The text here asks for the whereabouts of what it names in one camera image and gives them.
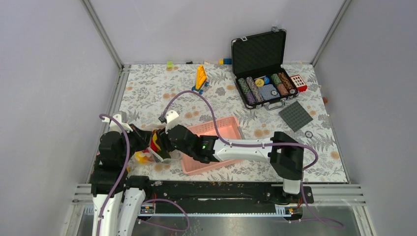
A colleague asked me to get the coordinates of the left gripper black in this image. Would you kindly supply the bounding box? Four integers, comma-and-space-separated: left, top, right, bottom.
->
119, 122, 153, 164

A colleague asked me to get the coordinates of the red apple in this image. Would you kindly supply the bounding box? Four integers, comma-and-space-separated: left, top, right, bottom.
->
149, 135, 161, 152

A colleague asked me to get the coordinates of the yellow orange mango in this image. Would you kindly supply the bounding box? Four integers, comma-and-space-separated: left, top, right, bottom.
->
133, 150, 153, 164

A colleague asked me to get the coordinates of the clear zip top bag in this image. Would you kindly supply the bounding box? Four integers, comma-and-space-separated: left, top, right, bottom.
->
130, 124, 182, 164

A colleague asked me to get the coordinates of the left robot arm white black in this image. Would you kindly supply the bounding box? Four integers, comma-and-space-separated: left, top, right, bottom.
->
90, 111, 153, 236

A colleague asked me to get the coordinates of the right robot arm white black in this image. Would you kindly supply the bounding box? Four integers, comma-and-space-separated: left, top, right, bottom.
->
159, 110, 304, 203

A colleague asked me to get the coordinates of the pink plastic basket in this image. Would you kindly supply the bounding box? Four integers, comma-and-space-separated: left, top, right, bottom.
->
179, 116, 245, 176

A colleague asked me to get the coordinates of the blue yellow brick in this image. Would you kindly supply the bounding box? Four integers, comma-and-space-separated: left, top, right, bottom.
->
218, 58, 232, 64

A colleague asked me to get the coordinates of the black poker chip case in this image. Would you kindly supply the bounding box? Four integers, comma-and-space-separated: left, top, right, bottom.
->
231, 27, 299, 110

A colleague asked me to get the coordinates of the grey building baseplate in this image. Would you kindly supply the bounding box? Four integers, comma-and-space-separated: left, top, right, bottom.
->
279, 101, 313, 132

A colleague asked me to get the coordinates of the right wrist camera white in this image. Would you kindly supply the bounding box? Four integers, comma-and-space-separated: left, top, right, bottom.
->
165, 110, 180, 133

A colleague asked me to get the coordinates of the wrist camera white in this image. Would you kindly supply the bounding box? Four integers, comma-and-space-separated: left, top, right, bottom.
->
99, 111, 133, 133
165, 110, 180, 133

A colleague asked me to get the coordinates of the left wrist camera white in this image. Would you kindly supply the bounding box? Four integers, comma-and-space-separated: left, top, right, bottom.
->
99, 111, 133, 133

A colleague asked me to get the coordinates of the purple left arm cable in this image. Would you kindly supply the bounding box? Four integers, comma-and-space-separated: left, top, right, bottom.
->
95, 113, 131, 236

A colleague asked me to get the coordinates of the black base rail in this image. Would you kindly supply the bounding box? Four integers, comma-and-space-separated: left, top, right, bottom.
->
130, 174, 315, 216

